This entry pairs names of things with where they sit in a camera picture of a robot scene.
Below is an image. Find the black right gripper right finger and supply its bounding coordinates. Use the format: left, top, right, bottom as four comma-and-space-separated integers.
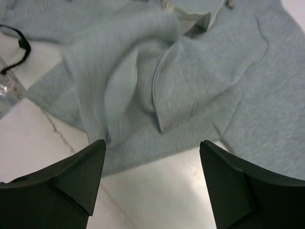
200, 140, 305, 229

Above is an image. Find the black base cable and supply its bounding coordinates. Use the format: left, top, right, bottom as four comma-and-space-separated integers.
0, 23, 32, 75

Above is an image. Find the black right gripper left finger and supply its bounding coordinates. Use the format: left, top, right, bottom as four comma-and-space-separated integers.
0, 140, 106, 229

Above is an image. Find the grey zip-up jacket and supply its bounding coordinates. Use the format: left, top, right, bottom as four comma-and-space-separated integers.
0, 0, 305, 179

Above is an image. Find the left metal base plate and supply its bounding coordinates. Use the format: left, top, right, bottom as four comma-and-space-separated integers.
0, 70, 26, 118

